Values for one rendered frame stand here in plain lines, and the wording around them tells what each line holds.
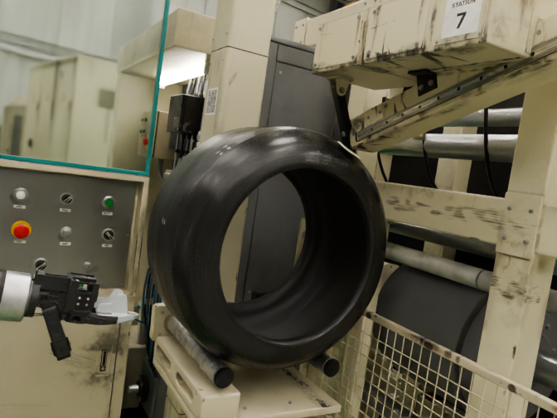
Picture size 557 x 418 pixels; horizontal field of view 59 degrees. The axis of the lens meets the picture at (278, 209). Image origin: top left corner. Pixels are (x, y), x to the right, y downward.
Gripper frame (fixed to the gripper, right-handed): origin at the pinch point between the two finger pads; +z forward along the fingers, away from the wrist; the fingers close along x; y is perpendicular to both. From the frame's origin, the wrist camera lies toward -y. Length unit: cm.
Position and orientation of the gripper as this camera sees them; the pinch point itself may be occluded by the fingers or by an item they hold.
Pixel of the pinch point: (131, 318)
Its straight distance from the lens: 109.7
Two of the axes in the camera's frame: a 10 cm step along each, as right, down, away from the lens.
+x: -4.8, -1.4, 8.6
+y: 2.5, -9.7, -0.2
